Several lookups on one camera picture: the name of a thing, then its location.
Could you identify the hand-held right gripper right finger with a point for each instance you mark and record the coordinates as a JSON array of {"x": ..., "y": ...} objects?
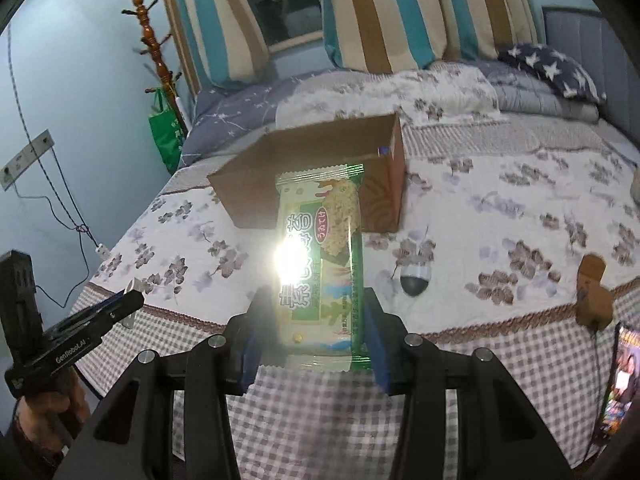
[{"x": 376, "y": 357}]

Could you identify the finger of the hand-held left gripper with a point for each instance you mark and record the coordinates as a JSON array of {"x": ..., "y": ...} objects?
[
  {"x": 95, "y": 311},
  {"x": 120, "y": 312}
]

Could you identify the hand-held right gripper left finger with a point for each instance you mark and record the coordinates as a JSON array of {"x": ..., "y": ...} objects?
[{"x": 250, "y": 360}]

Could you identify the white plastic clip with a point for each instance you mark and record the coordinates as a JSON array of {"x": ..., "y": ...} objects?
[{"x": 131, "y": 285}]

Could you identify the brown cardboard box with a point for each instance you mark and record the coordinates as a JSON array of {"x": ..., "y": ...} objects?
[{"x": 250, "y": 195}]

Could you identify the green snack packet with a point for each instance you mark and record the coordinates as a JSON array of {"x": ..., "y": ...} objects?
[{"x": 325, "y": 200}]

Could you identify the blue box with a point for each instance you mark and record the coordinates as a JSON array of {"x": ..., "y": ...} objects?
[{"x": 384, "y": 150}]

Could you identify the person's left forearm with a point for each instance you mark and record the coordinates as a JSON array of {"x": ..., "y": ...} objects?
[{"x": 20, "y": 460}]

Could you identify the person's left hand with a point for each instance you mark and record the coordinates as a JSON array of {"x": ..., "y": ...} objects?
[{"x": 50, "y": 405}]

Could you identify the dark grey round object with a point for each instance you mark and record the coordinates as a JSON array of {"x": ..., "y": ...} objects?
[{"x": 415, "y": 282}]

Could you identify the green bag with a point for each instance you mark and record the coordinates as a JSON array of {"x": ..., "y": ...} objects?
[{"x": 165, "y": 135}]

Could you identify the brown wooden figure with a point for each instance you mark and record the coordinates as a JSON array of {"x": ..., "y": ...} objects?
[{"x": 595, "y": 300}]

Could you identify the purple grey floral duvet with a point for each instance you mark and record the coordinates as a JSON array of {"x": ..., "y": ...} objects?
[{"x": 235, "y": 110}]

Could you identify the smartphone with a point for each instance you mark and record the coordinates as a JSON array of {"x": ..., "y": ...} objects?
[{"x": 620, "y": 385}]

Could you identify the wooden coat rack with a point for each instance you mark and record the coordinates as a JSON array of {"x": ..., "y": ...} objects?
[{"x": 150, "y": 45}]

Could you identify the folded grey quilt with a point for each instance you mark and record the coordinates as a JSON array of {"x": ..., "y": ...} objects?
[{"x": 530, "y": 97}]

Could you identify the striped pillow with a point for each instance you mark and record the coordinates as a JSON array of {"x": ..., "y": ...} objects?
[
  {"x": 380, "y": 15},
  {"x": 490, "y": 5},
  {"x": 220, "y": 25}
]

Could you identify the navy star pillow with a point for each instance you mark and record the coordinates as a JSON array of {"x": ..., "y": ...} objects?
[{"x": 555, "y": 72}]

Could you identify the grey padded headboard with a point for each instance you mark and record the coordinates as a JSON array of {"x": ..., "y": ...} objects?
[{"x": 585, "y": 40}]

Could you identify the wall power strip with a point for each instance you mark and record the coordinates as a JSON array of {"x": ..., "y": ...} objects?
[{"x": 25, "y": 160}]

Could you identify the window frame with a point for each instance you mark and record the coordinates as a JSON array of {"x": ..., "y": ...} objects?
[{"x": 285, "y": 10}]

